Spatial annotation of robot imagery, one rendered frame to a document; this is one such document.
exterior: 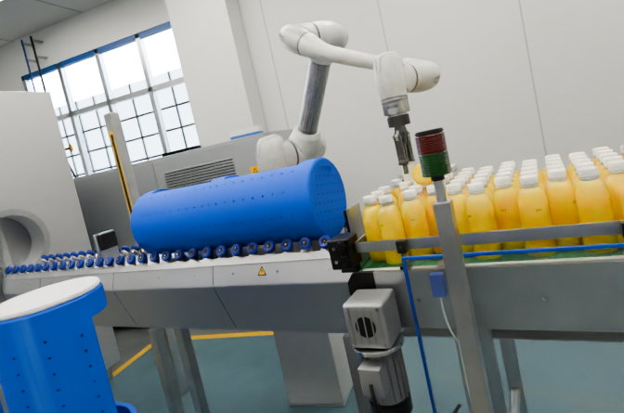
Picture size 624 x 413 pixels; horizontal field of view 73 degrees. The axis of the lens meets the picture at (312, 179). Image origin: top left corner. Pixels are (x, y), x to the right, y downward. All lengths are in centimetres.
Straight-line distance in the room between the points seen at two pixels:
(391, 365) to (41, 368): 87
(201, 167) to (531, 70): 290
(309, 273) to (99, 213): 297
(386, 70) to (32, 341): 124
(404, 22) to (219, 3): 179
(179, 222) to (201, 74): 300
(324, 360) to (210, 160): 182
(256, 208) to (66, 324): 63
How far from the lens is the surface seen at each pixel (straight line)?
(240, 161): 325
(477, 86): 413
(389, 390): 123
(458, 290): 101
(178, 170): 354
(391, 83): 143
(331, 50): 169
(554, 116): 420
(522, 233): 113
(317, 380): 232
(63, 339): 130
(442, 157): 93
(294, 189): 137
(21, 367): 134
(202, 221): 162
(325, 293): 144
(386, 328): 113
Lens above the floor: 128
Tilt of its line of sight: 5 degrees down
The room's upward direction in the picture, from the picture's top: 12 degrees counter-clockwise
